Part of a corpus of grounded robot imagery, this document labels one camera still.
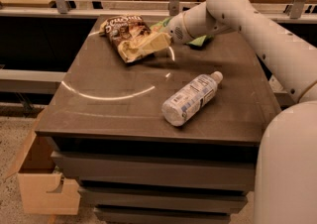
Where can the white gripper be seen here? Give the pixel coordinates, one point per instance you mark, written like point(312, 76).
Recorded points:
point(175, 30)

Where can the brown chip bag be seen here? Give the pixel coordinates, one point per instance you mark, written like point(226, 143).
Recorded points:
point(120, 30)

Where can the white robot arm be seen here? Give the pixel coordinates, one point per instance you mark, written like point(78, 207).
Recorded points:
point(286, 172)

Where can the green chip bag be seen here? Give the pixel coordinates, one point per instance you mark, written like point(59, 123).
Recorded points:
point(197, 43)

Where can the clear plastic water bottle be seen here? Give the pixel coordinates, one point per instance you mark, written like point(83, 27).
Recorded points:
point(186, 102)

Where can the grey drawer cabinet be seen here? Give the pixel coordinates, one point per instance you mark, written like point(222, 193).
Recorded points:
point(108, 133)

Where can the cardboard box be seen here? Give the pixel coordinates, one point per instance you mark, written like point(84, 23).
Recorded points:
point(43, 189)

